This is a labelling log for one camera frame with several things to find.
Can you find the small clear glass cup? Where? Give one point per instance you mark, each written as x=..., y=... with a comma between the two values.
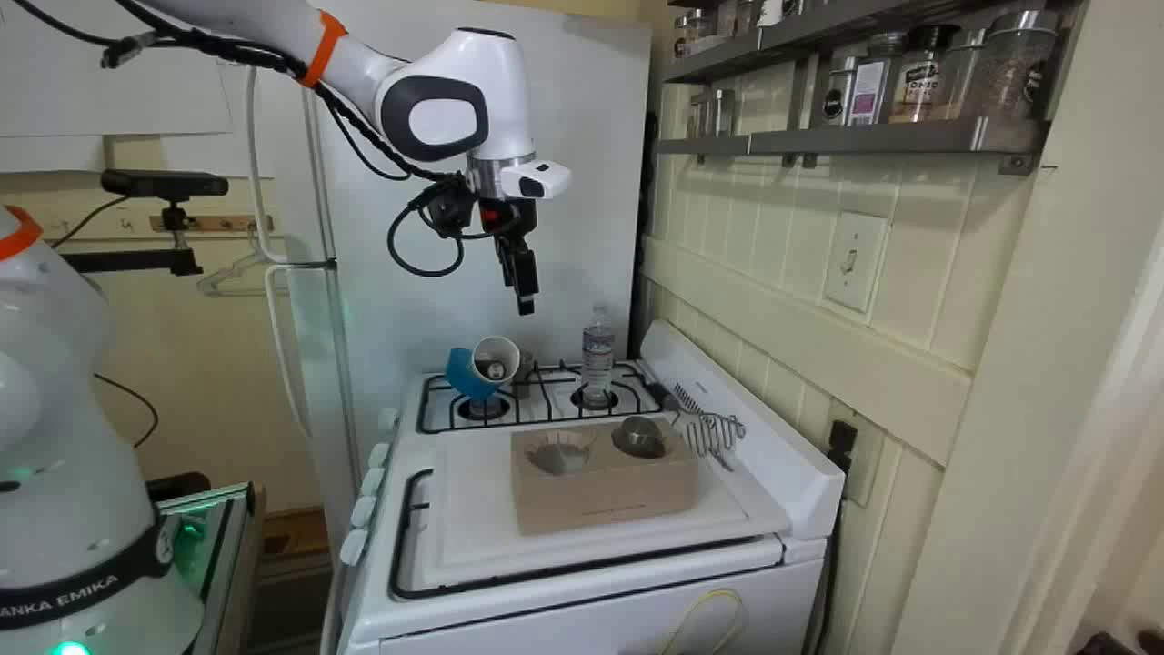
x=557, y=461

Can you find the white gas stove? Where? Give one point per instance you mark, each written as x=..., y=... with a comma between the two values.
x=582, y=602

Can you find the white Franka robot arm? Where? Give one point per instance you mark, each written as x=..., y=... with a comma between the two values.
x=474, y=75

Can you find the metal robot cart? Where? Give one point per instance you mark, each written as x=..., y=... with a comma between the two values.
x=222, y=547

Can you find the grey wall shelf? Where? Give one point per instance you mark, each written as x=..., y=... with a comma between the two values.
x=876, y=139

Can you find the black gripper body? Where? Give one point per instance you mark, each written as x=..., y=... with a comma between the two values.
x=501, y=224

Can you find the white-labelled spice jar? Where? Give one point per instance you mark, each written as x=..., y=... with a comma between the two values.
x=867, y=97

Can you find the large glass spice jar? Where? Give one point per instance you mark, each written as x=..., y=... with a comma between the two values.
x=1015, y=68

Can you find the dark round metal strainer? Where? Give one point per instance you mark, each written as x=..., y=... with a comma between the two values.
x=638, y=438

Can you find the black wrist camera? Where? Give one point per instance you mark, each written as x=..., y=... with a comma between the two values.
x=448, y=207

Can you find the beige cutting board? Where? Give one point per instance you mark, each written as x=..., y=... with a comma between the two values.
x=606, y=496

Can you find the black stove grate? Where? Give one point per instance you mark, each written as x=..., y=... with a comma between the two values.
x=534, y=393

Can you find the blue mug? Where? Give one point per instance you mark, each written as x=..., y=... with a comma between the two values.
x=467, y=372

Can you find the dark-lidded glass spice jar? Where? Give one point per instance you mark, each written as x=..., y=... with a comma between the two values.
x=928, y=76

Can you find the white refrigerator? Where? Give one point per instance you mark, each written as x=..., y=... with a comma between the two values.
x=596, y=241

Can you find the white light switch plate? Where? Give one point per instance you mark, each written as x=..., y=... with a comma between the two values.
x=857, y=261

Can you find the white cup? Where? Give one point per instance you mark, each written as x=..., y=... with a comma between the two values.
x=501, y=357

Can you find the black camera on stand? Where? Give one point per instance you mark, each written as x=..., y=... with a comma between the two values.
x=166, y=182

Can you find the clear plastic water bottle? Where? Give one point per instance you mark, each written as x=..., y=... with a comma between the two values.
x=598, y=357

